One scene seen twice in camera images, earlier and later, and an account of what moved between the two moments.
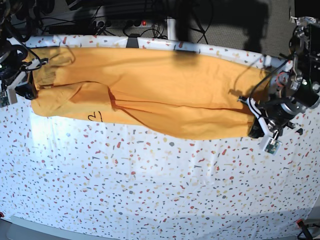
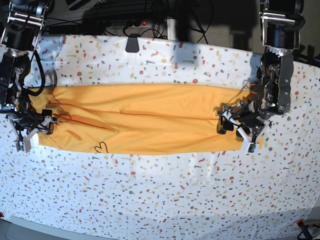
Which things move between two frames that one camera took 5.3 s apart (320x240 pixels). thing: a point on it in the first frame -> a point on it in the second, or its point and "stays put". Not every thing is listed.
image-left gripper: (11, 64) -> (30, 119)
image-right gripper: (278, 113) -> (244, 117)
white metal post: (171, 29) stays put
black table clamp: (132, 41) stays put
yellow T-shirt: (170, 91) -> (145, 119)
